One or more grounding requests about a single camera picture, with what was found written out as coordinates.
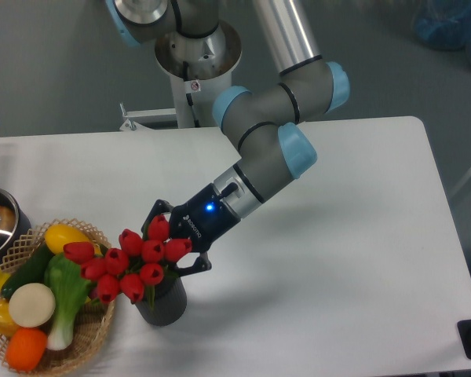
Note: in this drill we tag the woven wicker basket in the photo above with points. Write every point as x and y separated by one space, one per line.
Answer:
91 324

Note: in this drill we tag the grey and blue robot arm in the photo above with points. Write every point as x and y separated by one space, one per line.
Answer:
263 128

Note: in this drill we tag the dark green cucumber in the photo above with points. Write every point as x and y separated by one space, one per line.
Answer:
32 271

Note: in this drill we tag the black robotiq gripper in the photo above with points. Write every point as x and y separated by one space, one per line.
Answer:
203 219

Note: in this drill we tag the yellow squash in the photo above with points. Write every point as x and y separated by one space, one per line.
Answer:
56 236

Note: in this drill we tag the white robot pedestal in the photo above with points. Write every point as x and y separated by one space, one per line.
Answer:
199 70

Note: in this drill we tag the red tulip bouquet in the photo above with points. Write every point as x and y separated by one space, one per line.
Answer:
143 267

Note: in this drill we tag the yellow bell pepper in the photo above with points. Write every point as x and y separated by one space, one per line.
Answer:
8 326

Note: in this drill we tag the blue plastic bag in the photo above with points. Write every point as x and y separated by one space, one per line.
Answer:
444 25

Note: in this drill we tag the dark grey ribbed vase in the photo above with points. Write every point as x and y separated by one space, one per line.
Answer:
164 303

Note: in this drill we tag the orange fruit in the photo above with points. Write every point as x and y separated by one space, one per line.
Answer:
25 349

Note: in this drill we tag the green bok choy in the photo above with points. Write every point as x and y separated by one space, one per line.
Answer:
70 290

